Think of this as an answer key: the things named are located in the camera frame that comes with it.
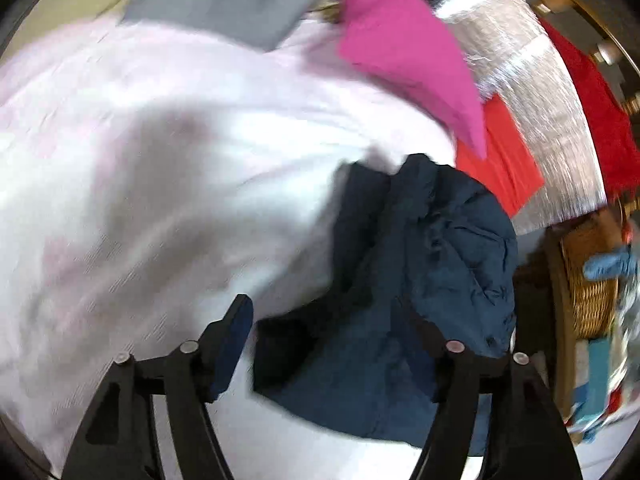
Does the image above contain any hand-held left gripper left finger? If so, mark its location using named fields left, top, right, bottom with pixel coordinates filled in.
left=62, top=293, right=254, bottom=480

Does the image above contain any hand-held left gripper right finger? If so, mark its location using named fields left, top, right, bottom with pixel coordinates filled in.
left=410, top=337, right=583, bottom=480

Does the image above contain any navy blue puffer jacket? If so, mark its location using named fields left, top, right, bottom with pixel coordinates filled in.
left=252, top=152, right=519, bottom=457

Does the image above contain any wicker basket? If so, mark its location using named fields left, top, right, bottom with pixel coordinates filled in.
left=544, top=207, right=633, bottom=423

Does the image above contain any white bed sheet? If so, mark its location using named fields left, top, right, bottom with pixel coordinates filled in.
left=0, top=10, right=501, bottom=480

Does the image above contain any light blue cloth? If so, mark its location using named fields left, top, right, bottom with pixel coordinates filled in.
left=582, top=246, right=640, bottom=284

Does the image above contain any orange-red cloth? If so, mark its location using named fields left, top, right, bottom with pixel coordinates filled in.
left=454, top=94, right=546, bottom=219

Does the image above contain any silver quilted foil mat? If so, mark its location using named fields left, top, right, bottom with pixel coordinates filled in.
left=429, top=0, right=609, bottom=237

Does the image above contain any red cloth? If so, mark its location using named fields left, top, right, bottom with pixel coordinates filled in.
left=539, top=19, right=640, bottom=198

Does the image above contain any magenta pink cloth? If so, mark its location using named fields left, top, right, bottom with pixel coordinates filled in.
left=337, top=0, right=489, bottom=159

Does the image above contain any wooden bed frame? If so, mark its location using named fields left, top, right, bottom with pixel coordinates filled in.
left=515, top=0, right=640, bottom=116

